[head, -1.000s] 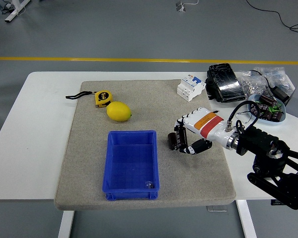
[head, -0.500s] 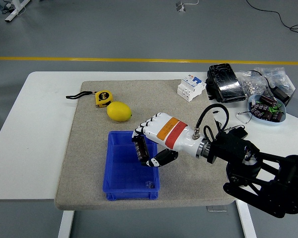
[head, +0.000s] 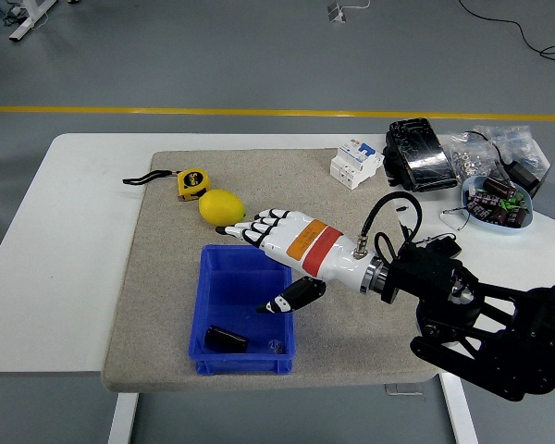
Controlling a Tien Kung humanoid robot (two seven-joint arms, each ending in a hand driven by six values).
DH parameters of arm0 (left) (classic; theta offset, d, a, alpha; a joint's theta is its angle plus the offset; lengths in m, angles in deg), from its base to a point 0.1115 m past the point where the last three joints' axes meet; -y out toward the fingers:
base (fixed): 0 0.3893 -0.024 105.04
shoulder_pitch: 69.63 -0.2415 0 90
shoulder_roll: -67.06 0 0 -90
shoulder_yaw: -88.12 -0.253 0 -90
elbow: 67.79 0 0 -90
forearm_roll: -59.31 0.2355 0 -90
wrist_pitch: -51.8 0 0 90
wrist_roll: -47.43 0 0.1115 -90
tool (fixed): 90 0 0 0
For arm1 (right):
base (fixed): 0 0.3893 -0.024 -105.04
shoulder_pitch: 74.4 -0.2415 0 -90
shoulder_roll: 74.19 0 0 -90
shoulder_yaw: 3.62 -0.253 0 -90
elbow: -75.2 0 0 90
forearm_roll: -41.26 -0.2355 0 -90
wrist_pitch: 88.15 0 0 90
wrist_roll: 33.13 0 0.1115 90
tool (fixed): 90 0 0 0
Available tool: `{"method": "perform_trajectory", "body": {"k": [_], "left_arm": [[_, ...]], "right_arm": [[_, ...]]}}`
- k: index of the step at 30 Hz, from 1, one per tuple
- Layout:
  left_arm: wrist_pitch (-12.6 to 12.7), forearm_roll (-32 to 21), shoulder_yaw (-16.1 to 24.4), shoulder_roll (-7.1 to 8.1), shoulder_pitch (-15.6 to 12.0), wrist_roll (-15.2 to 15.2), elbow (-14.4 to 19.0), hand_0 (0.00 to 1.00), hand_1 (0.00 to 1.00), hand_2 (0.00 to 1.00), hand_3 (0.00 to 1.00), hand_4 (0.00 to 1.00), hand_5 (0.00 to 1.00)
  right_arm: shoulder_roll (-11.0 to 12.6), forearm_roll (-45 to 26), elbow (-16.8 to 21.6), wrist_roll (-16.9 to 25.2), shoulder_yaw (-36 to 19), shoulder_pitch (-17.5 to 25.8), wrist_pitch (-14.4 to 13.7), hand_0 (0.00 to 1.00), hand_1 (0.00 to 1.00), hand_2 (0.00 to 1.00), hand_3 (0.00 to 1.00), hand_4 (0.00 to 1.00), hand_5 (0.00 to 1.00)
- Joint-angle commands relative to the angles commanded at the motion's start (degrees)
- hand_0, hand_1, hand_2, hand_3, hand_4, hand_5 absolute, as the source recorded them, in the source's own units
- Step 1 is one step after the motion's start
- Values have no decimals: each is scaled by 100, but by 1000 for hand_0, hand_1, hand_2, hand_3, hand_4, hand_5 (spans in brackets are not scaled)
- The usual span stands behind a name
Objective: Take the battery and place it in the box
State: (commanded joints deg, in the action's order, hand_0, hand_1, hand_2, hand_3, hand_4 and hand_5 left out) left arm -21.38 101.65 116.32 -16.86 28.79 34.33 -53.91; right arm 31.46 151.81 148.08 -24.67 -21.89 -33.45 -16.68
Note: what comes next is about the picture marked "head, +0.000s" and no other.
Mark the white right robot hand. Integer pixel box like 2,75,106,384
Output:
215,207,376,315

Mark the blue plastic box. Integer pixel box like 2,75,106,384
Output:
186,243,297,376

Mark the grey-brown mat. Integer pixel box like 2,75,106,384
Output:
100,147,441,394

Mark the white circuit breaker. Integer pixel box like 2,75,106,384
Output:
328,142,385,191

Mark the yellow lemon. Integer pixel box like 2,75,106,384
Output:
198,188,247,228

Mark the yellow tape measure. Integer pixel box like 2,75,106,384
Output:
122,168,212,203

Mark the black glossy device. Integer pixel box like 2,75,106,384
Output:
383,117,460,193

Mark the light blue bowl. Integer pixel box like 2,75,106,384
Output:
461,174,536,235

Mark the clear bag of nuts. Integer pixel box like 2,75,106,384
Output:
443,131,505,181

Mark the clear bag of parts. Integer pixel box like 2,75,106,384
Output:
474,124,551,170

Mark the white table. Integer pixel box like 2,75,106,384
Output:
0,132,555,444

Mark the black power adapter with cord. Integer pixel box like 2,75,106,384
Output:
418,234,463,258

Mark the thin wire with connector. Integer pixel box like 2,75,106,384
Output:
440,206,473,231

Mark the clear bracket under table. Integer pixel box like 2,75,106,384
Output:
384,382,425,397

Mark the silver bracket with white cord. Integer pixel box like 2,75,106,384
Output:
327,0,371,23

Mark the black floor cable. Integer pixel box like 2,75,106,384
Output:
457,0,555,69

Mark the white metal frame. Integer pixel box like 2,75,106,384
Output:
8,0,56,43

